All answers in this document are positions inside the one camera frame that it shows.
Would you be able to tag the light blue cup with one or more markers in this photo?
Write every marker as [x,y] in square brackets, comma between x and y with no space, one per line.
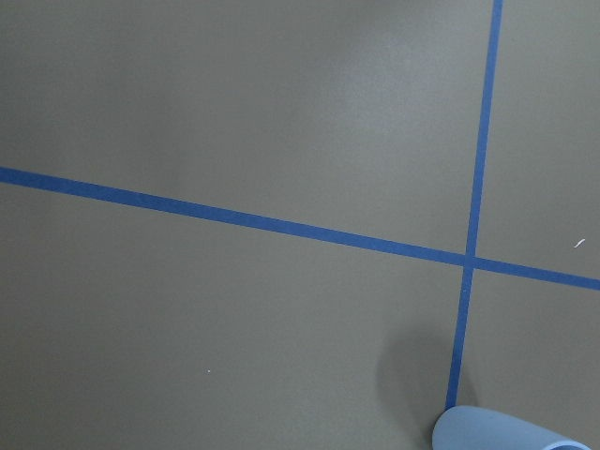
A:
[473,428]

